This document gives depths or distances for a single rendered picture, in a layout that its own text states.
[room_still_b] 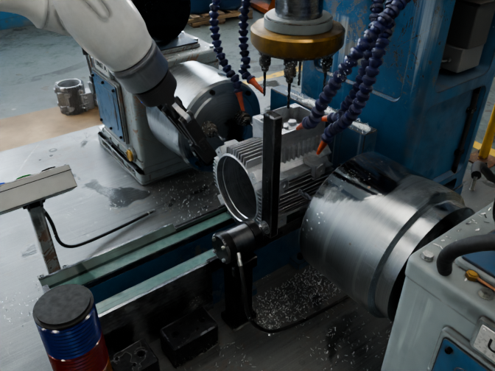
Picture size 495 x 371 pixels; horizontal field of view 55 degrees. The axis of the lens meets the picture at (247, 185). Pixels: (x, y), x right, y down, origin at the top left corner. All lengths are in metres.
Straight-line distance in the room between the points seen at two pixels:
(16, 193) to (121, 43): 0.39
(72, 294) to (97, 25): 0.40
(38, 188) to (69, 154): 0.66
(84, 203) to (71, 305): 0.90
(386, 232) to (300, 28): 0.39
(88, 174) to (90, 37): 0.82
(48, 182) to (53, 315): 0.53
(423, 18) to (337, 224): 0.43
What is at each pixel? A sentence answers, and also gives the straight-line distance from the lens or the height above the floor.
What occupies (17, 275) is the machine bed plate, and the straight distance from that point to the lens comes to 1.24.
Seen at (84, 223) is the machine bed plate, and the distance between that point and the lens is 1.34.
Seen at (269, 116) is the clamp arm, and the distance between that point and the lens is 0.79.
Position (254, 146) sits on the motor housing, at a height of 1.10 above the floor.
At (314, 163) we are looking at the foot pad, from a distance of 1.00.
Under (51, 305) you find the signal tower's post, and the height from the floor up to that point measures 1.22.
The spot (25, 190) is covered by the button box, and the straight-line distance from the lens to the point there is 1.02.
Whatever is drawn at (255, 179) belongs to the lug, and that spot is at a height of 1.08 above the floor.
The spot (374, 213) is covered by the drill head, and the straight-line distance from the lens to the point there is 0.77.
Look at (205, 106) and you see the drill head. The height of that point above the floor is 1.12.
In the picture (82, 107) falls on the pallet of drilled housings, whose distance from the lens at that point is 3.52.
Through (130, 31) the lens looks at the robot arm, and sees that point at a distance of 0.78.
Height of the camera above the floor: 1.59
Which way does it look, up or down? 34 degrees down
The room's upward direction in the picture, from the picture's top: straight up
